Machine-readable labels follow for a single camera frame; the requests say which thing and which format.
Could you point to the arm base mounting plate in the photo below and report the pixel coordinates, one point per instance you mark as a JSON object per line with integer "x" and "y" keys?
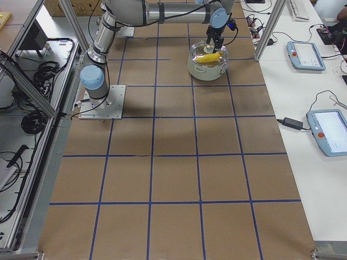
{"x": 111, "y": 108}

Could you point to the near blue teach pendant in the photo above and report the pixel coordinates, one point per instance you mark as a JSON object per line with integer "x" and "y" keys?
{"x": 329, "y": 130}

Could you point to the far blue teach pendant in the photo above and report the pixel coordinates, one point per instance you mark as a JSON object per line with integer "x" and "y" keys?
{"x": 305, "y": 56}

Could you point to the aluminium frame post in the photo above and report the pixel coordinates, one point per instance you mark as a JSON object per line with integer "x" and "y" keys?
{"x": 270, "y": 25}

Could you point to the white keyboard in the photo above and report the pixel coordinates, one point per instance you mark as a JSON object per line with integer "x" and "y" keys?
{"x": 298, "y": 10}

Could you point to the cardboard box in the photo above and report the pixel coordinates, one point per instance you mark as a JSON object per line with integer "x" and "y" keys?
{"x": 80, "y": 7}

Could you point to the blue teach pendant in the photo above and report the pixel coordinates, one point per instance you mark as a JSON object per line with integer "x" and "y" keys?
{"x": 305, "y": 56}
{"x": 329, "y": 130}

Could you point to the pale green cooking pot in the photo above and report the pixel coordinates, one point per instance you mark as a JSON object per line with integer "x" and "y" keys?
{"x": 205, "y": 73}

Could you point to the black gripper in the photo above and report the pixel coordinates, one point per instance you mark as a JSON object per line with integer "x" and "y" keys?
{"x": 213, "y": 33}

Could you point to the yellow corn cob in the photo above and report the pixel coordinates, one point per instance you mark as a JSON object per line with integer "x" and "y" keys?
{"x": 206, "y": 58}

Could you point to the glass pot lid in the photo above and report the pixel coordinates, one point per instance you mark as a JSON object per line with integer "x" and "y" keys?
{"x": 199, "y": 49}

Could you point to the black power brick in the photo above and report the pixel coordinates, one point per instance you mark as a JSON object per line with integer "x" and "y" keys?
{"x": 292, "y": 123}

